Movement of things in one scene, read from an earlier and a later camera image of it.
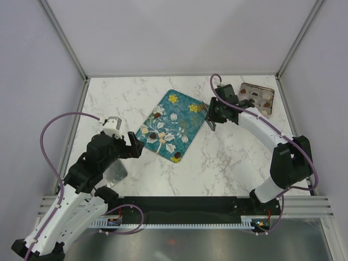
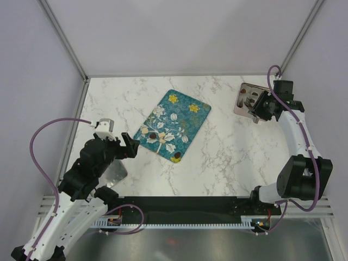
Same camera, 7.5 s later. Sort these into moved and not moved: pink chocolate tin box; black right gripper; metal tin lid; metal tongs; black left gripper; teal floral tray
Moved: metal tongs; black right gripper
Not moved: pink chocolate tin box; teal floral tray; metal tin lid; black left gripper
